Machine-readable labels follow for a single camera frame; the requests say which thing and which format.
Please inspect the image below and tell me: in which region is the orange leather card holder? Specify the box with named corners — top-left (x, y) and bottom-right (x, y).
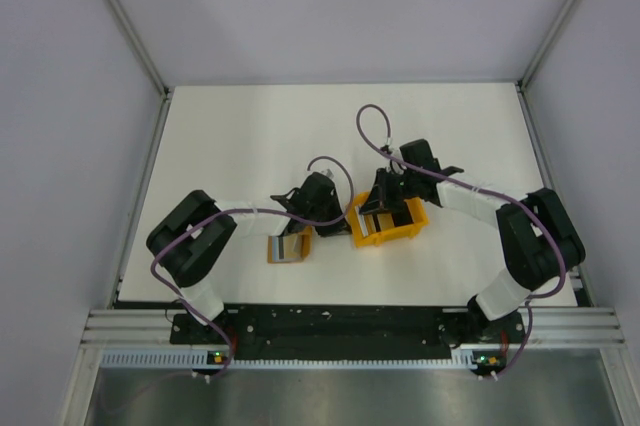
top-left (267, 226), bottom-right (313, 264)

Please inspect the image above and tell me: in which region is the aluminium frame post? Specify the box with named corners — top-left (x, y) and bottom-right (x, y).
top-left (103, 0), bottom-right (170, 97)
top-left (517, 0), bottom-right (582, 91)

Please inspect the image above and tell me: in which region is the gold VIP card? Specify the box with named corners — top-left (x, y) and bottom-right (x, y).
top-left (371, 213), bottom-right (396, 232)

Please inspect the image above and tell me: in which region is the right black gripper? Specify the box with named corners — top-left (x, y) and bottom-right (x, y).
top-left (359, 168), bottom-right (419, 216)

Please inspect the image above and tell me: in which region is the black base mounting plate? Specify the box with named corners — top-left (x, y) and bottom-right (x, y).
top-left (169, 303), bottom-right (524, 361)

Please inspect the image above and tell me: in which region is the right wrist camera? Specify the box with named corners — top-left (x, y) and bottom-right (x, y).
top-left (381, 136), bottom-right (399, 156)

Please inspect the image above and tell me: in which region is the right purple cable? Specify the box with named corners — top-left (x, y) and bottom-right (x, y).
top-left (355, 104), bottom-right (570, 381)

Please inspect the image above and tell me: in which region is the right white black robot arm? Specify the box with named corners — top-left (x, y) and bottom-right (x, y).
top-left (358, 139), bottom-right (586, 342)

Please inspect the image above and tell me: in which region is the white slotted cable duct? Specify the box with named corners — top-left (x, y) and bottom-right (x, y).
top-left (100, 349), bottom-right (500, 372)

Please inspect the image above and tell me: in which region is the purple cable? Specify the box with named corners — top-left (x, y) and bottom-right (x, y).
top-left (355, 104), bottom-right (570, 381)
top-left (151, 155), bottom-right (356, 382)

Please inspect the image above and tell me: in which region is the right aluminium frame post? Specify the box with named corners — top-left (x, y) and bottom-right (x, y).
top-left (517, 0), bottom-right (582, 91)

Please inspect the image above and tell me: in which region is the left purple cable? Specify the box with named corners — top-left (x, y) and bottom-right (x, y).
top-left (151, 155), bottom-right (356, 382)

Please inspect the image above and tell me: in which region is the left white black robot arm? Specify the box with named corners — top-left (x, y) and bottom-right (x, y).
top-left (146, 170), bottom-right (351, 343)

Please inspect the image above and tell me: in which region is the left aluminium frame post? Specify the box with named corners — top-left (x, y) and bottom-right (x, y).
top-left (103, 0), bottom-right (170, 97)

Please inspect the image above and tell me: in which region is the yellow plastic bin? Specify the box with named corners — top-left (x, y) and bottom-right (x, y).
top-left (347, 192), bottom-right (429, 248)

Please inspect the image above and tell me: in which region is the aluminium front rail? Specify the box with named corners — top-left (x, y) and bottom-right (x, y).
top-left (81, 305), bottom-right (625, 349)

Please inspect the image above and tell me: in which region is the silver VIP card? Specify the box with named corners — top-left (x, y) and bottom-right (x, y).
top-left (354, 206), bottom-right (370, 238)

